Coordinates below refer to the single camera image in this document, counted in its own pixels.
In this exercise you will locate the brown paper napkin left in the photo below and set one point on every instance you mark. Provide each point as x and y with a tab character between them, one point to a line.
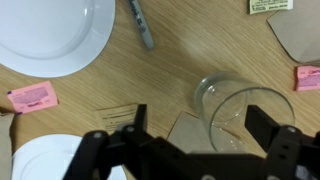
5	146

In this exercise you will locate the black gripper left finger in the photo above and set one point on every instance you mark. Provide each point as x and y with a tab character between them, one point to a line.
140	120

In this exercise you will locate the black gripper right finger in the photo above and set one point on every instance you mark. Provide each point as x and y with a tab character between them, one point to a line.
261	126

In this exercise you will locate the clear glass cup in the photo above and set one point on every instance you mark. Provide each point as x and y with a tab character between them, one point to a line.
221	101

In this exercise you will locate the brown paper sachet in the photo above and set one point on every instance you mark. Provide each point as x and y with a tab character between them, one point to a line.
115	118

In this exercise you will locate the black grey marker pen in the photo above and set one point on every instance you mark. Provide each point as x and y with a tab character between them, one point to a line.
141	23

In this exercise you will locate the pink sachet near cup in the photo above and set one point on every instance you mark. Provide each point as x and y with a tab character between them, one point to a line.
308	78

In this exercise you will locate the yellow-green sachet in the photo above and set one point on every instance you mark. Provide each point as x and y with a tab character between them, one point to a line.
260	6

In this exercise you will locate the small white plate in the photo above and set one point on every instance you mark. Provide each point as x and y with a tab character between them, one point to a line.
56	157

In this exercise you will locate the large white plate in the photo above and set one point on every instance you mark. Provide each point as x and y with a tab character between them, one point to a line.
53	38

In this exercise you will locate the pink sachet near plate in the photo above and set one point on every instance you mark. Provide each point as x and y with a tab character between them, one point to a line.
33	98

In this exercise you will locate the brown napkin under cup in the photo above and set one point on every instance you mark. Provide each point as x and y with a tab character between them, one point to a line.
189	135

